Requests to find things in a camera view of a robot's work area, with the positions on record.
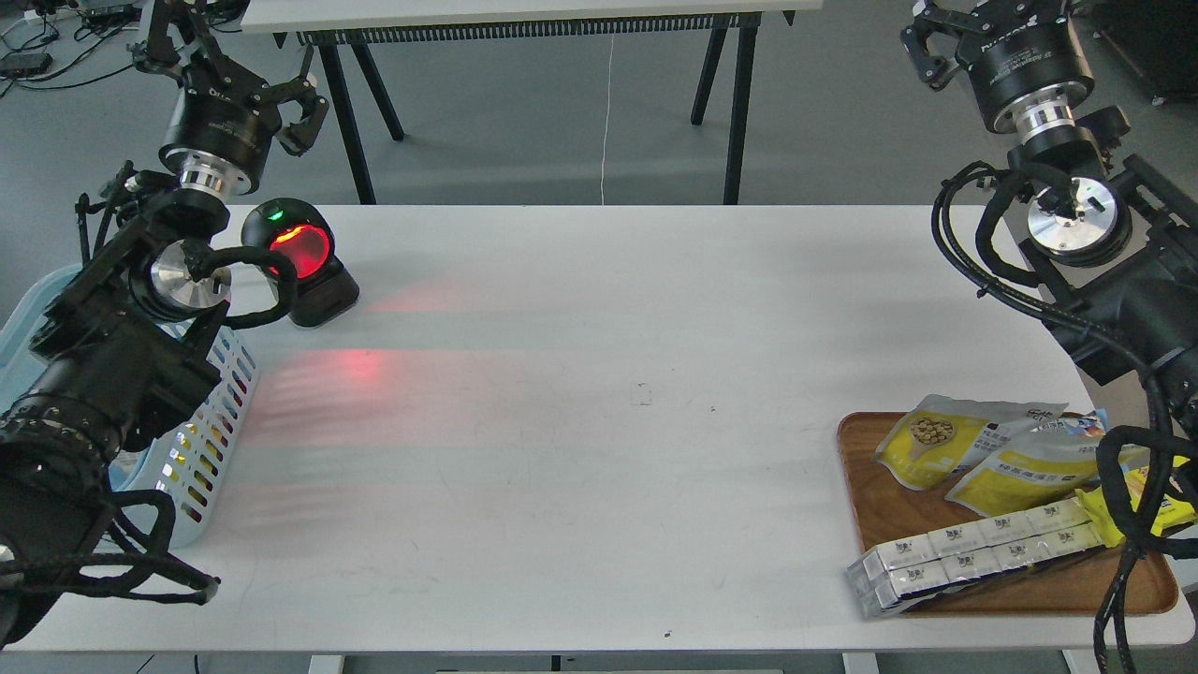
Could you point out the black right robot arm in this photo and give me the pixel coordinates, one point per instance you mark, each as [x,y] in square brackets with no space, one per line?
[1104,256]

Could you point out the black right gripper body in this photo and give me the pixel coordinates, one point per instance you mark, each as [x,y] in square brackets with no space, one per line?
[1018,49]

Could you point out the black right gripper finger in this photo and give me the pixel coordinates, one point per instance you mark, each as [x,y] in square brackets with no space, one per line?
[934,70]

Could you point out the yellow snack bar wrapper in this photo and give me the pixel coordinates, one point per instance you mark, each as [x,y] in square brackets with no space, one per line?
[1113,505]

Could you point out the black power adapter on floor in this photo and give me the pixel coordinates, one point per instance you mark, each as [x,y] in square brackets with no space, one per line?
[21,65]

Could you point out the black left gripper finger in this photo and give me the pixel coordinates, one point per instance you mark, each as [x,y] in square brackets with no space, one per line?
[168,40]
[298,137]

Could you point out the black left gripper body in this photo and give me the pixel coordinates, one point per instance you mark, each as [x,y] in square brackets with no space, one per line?
[223,127]

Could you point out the black barcode scanner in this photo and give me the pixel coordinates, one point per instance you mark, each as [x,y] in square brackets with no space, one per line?
[298,230]

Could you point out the yellow white snack pouch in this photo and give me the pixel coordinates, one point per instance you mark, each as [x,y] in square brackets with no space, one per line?
[1034,468]

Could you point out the white background table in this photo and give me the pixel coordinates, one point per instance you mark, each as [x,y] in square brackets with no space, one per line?
[329,26]

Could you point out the light blue plastic basket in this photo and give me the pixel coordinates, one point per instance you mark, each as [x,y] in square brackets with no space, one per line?
[190,461]

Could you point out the blue white snack bag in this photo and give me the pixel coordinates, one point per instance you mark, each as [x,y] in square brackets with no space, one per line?
[1093,425]

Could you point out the brown wooden tray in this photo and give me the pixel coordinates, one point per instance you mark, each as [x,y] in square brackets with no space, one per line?
[884,511]

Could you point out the white milk carton pack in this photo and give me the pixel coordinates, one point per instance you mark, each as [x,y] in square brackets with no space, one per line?
[900,574]

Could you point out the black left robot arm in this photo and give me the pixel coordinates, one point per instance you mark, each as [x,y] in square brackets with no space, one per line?
[126,344]

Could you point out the yellow chickpea snack pouch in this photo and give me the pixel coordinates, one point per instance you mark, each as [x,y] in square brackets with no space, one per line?
[942,437]

